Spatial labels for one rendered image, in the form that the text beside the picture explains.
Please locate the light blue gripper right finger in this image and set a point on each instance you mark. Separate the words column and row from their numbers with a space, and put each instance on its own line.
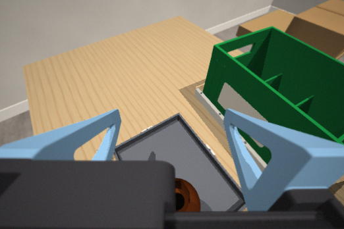
column 298, row 160

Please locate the green plastic crate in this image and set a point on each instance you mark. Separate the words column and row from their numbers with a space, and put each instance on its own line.
column 281, row 80

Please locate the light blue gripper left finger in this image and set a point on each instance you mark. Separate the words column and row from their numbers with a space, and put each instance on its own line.
column 61, row 143

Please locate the grey rectangular tray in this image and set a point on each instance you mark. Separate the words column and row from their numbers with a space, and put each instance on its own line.
column 174, row 141

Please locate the brown bottle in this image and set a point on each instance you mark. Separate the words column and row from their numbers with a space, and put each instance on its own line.
column 187, row 198

